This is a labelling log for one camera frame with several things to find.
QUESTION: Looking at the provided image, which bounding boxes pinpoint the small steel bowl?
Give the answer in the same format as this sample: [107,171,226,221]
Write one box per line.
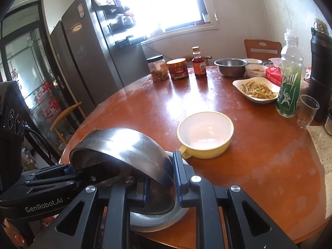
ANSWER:
[214,58,248,78]

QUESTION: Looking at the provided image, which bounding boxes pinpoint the clear plastic cup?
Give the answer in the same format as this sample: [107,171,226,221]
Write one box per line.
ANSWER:
[297,95,320,130]

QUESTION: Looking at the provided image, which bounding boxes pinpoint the yellow bowl with handle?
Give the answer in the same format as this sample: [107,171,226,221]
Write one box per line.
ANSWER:
[177,111,234,160]

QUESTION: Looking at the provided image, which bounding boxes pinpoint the window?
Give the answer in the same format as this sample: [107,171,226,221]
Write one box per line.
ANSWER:
[99,0,221,35]

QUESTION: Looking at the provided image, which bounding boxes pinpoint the metal can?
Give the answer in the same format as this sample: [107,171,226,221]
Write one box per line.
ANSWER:
[324,108,332,136]

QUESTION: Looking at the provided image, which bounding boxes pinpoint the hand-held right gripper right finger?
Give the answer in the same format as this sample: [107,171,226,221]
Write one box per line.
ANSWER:
[172,150,299,249]

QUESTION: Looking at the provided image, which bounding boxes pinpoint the wooden chair cutout back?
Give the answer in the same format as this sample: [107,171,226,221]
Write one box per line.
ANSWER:
[244,39,283,61]

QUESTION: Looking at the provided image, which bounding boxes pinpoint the red sauce bottle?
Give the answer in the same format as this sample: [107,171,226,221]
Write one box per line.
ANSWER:
[191,46,208,78]

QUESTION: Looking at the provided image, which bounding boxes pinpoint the red packet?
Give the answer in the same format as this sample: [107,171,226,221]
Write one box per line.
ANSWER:
[265,57,284,87]

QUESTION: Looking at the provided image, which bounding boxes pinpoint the clear jar black lid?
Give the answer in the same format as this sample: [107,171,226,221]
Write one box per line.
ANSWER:
[147,55,170,83]

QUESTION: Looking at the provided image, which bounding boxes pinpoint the glass door red characters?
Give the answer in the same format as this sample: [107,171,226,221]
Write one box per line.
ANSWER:
[0,0,86,166]

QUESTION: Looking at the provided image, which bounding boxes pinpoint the white printed bowl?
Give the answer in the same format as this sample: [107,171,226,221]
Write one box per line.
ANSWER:
[245,64,269,79]

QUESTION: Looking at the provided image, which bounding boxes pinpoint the large steel bowl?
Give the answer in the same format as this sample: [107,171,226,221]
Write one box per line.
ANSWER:
[69,128,179,214]

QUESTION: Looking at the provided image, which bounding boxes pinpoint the green label plastic bottle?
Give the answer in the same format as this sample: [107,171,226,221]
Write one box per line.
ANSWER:
[276,28,304,118]

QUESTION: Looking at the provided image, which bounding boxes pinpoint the jar with orange lid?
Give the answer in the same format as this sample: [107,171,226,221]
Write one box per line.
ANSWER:
[167,58,189,81]

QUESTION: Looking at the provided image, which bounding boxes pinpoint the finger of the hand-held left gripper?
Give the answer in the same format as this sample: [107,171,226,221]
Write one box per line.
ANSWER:
[24,171,123,192]
[22,163,73,185]

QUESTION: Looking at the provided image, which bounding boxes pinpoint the grey refrigerator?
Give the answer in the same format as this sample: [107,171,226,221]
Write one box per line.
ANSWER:
[50,0,153,109]

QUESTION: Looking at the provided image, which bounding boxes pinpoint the white plate with food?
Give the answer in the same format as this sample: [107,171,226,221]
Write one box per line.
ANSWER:
[232,77,282,103]

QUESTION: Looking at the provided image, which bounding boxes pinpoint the black thermos flask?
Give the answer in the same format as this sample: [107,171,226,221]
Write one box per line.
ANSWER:
[307,19,332,122]

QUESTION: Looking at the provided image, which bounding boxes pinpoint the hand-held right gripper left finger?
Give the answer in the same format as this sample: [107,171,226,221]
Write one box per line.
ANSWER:
[27,175,152,249]

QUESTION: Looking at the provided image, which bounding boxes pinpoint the wooden chair curved back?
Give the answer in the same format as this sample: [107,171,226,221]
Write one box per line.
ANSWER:
[50,102,87,146]

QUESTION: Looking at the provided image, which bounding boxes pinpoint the black cable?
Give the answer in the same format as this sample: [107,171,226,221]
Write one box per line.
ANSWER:
[23,126,54,165]

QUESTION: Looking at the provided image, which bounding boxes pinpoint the round steel plate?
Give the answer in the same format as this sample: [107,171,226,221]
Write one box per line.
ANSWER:
[128,153,191,233]

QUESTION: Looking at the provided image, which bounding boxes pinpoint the dark shelf rack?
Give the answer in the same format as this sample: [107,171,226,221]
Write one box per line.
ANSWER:
[89,0,151,48]

